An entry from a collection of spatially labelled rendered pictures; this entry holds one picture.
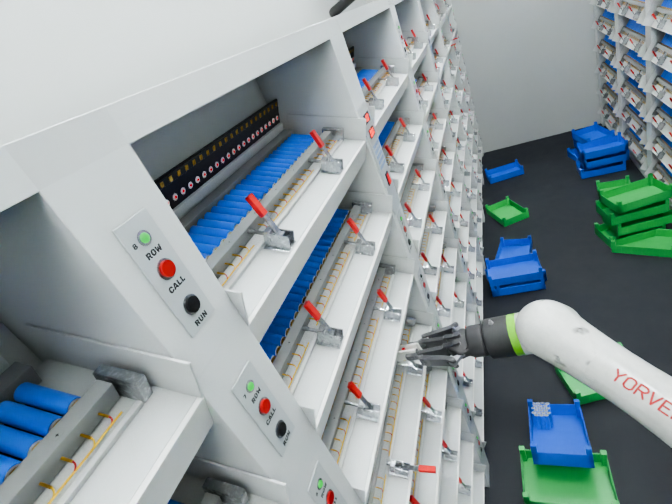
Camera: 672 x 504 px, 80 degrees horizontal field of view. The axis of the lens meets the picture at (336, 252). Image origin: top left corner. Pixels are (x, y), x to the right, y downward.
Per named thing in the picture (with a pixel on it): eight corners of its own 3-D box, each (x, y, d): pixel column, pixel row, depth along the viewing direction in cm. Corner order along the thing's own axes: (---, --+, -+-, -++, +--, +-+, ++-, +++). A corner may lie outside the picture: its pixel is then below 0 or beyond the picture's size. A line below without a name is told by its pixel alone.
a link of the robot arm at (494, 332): (503, 303, 91) (505, 332, 84) (520, 338, 96) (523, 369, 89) (477, 309, 94) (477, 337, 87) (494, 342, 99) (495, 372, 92)
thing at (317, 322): (391, 227, 104) (393, 179, 96) (318, 448, 57) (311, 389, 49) (317, 219, 109) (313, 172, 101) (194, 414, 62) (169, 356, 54)
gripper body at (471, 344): (492, 364, 91) (453, 369, 95) (492, 336, 97) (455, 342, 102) (481, 341, 88) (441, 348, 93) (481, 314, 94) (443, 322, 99)
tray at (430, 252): (445, 220, 176) (449, 192, 168) (433, 314, 129) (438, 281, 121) (399, 215, 181) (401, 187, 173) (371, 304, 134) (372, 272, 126)
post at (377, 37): (487, 341, 222) (391, -6, 142) (487, 354, 215) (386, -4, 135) (450, 343, 231) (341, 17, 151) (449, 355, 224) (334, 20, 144)
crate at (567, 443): (529, 414, 179) (526, 398, 178) (581, 415, 170) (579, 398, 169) (533, 464, 153) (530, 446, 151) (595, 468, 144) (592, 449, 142)
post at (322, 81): (489, 464, 168) (336, 15, 88) (489, 487, 161) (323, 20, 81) (441, 461, 177) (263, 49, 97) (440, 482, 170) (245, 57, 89)
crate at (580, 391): (620, 353, 187) (619, 341, 183) (650, 387, 169) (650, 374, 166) (555, 371, 192) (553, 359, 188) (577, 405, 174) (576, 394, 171)
